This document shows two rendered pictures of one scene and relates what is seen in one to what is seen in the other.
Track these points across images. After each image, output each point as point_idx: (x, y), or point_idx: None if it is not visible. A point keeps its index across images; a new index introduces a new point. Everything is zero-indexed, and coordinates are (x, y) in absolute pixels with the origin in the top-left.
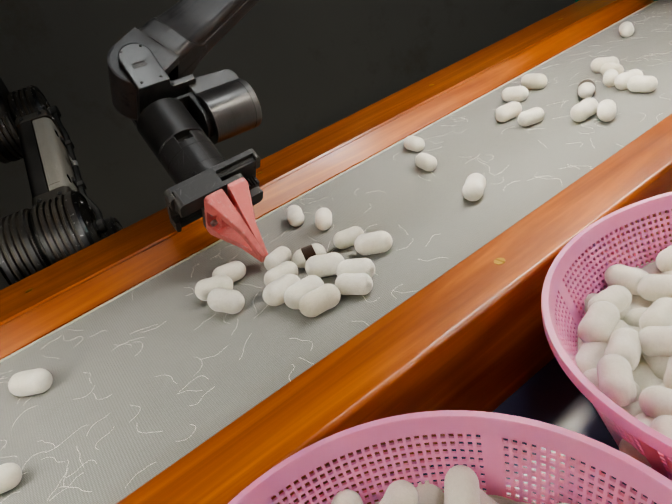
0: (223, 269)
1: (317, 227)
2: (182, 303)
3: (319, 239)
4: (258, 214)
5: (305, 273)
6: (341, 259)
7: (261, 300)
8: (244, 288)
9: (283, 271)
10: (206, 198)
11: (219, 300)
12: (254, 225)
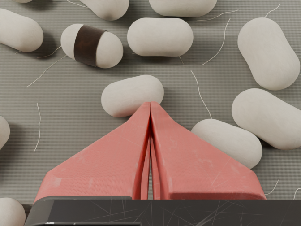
0: (239, 134)
1: (9, 132)
2: None
3: (33, 112)
4: None
5: (120, 39)
6: None
7: (208, 40)
8: (214, 99)
9: (158, 18)
10: (258, 188)
11: (284, 36)
12: (134, 119)
